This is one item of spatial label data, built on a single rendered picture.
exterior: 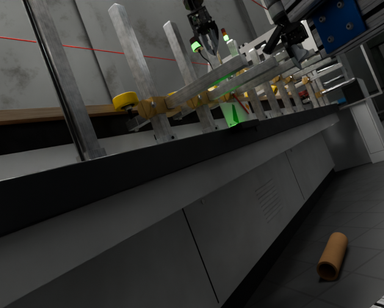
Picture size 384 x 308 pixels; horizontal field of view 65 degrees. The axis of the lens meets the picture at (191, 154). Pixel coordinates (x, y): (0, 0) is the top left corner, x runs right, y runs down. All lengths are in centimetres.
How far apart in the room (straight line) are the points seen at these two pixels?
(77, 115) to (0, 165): 23
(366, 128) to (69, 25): 587
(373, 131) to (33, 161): 313
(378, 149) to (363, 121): 31
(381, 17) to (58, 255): 68
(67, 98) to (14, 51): 633
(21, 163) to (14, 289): 35
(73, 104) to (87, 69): 612
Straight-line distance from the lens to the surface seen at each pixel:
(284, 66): 125
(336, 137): 365
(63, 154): 89
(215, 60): 132
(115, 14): 97
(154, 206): 75
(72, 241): 62
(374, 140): 349
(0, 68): 689
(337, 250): 148
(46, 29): 76
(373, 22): 64
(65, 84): 70
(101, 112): 98
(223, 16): 842
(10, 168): 82
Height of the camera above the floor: 61
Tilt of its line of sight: 3 degrees up
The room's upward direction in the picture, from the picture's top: 21 degrees counter-clockwise
